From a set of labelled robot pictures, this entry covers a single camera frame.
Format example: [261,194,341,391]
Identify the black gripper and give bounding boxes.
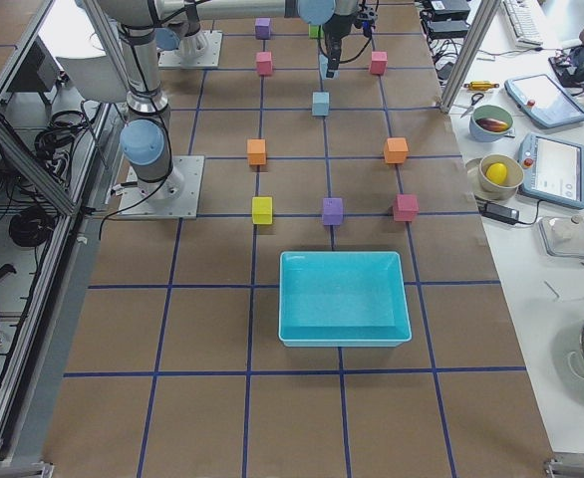
[322,14,352,79]

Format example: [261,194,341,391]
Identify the small black power brick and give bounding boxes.
[478,201,519,225]

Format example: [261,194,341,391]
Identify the near orange foam block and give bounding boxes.
[246,138,267,166]

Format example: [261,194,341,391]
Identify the far orange foam block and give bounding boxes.
[384,137,409,164]

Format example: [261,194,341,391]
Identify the cyan plastic tray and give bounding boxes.
[278,251,412,348]

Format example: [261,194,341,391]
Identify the brass cylinder tool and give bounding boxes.
[463,81,500,92]

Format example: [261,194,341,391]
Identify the right pink foam block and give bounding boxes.
[392,194,420,222]

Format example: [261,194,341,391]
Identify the white chair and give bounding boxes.
[56,56,127,104]

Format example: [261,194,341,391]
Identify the orange foam block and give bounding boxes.
[246,138,267,166]
[384,137,409,164]

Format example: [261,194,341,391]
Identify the purple foam block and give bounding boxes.
[254,17,272,40]
[322,197,344,226]

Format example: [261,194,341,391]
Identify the teach pendant tablet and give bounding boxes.
[504,74,584,128]
[518,133,584,210]

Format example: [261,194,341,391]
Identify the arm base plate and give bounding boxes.
[155,28,222,70]
[118,155,205,220]

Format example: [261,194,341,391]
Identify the green foam block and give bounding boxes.
[308,25,323,39]

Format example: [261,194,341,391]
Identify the light blue block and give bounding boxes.
[319,55,339,80]
[311,92,330,117]

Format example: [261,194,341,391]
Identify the black handled scissors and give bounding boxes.
[461,92,484,118]

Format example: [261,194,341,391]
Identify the left far pink block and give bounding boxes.
[369,50,388,76]

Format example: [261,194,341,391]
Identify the yellow foam block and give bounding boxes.
[251,196,273,225]

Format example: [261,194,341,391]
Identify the cream bowl with lemon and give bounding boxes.
[465,154,524,200]

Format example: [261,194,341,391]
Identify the blue bowl with fruit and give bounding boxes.
[468,105,513,142]

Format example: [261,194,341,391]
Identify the left purple foam block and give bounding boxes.
[254,17,272,40]

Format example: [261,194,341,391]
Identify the aluminium frame post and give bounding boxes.
[76,1,129,96]
[439,0,499,114]

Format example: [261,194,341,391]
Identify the right purple foam block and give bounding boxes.
[322,197,344,226]

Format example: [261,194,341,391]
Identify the left near pink block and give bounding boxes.
[255,51,274,77]

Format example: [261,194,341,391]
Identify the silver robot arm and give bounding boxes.
[78,1,189,200]

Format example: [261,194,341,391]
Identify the lower teach pendant tablet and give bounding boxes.
[518,133,584,210]

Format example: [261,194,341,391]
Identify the upper teach pendant tablet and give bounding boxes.
[504,74,584,128]

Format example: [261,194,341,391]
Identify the kitchen scale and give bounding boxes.
[538,215,584,259]

